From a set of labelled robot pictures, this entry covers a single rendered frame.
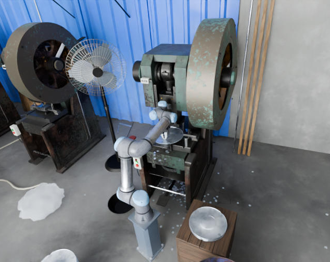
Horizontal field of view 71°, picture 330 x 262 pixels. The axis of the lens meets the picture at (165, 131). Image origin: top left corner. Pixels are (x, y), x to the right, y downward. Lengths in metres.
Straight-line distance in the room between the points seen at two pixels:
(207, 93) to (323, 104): 1.96
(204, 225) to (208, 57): 1.23
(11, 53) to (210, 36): 1.81
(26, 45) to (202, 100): 1.75
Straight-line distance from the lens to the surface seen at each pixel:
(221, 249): 1.90
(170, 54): 1.90
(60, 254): 2.14
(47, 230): 2.76
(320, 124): 3.35
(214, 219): 1.99
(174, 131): 2.19
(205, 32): 1.62
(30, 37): 2.64
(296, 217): 2.67
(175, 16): 3.09
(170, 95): 1.98
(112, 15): 3.50
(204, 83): 1.49
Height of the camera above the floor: 1.98
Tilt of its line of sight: 33 degrees down
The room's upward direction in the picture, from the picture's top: 5 degrees counter-clockwise
